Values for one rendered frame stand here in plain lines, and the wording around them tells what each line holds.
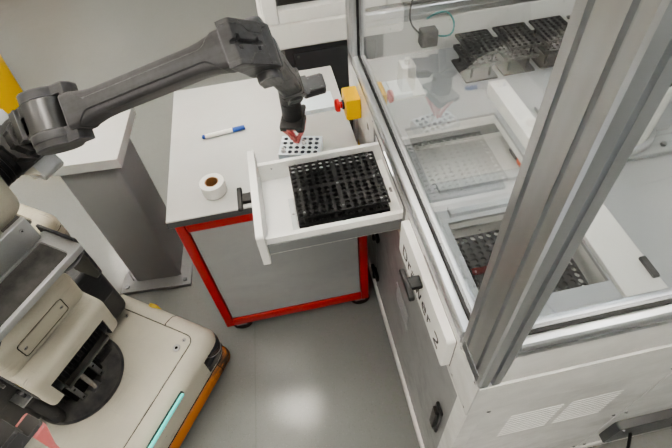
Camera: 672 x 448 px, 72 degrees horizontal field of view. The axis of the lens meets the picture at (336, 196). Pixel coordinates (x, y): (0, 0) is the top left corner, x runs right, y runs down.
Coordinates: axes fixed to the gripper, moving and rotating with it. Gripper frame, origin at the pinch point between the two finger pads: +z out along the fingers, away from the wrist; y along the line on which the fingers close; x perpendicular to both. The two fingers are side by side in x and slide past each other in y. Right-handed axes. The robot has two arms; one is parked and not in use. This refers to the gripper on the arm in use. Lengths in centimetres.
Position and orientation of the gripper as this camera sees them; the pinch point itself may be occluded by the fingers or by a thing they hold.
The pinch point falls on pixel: (296, 139)
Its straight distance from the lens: 140.4
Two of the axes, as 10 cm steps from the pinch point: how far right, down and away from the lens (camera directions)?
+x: -10.0, 0.0, 0.8
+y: 0.5, -7.7, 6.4
